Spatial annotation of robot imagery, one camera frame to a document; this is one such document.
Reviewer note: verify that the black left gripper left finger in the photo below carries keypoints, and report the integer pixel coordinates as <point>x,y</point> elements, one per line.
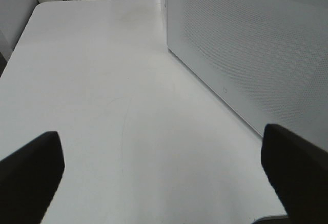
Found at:
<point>30,177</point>

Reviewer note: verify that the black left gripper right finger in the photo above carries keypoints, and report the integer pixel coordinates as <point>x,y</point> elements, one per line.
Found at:
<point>297,171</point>

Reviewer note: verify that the white microwave door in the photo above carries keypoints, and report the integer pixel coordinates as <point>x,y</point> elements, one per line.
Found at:
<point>266,59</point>

